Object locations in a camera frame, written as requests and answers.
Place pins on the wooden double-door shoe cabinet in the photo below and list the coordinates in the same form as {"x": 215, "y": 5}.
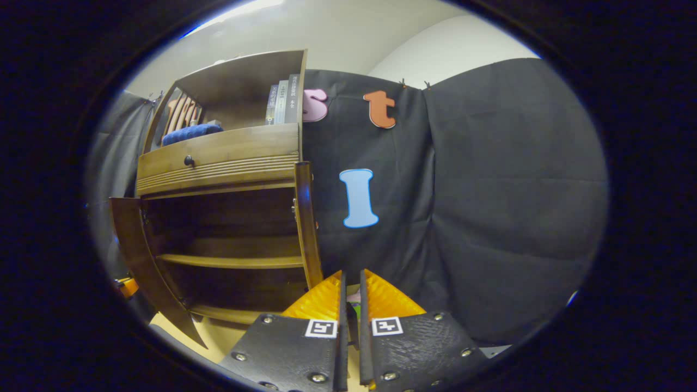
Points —
{"x": 228, "y": 163}

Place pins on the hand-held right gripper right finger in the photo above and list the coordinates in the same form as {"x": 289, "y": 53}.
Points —
{"x": 425, "y": 354}

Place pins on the black backdrop cloth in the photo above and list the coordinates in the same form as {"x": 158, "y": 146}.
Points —
{"x": 490, "y": 190}

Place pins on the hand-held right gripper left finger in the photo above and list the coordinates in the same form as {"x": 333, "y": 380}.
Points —
{"x": 288, "y": 354}

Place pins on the wooden cabinet door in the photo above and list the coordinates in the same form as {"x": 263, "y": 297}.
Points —
{"x": 307, "y": 228}
{"x": 141, "y": 261}

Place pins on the small green item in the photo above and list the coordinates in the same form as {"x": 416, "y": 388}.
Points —
{"x": 355, "y": 311}

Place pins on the black round drawer knob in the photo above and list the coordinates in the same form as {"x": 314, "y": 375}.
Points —
{"x": 189, "y": 160}

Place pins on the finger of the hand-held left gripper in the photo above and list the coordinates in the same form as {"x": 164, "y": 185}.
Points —
{"x": 127, "y": 287}

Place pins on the wooden inner cabinet shelf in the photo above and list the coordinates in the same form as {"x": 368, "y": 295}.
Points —
{"x": 234, "y": 261}

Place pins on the dark blue book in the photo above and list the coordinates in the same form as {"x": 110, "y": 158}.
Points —
{"x": 271, "y": 106}

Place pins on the wooden cabinet drawer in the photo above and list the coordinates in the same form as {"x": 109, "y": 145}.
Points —
{"x": 228, "y": 158}

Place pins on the blue folded towel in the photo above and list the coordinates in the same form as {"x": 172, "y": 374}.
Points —
{"x": 190, "y": 134}

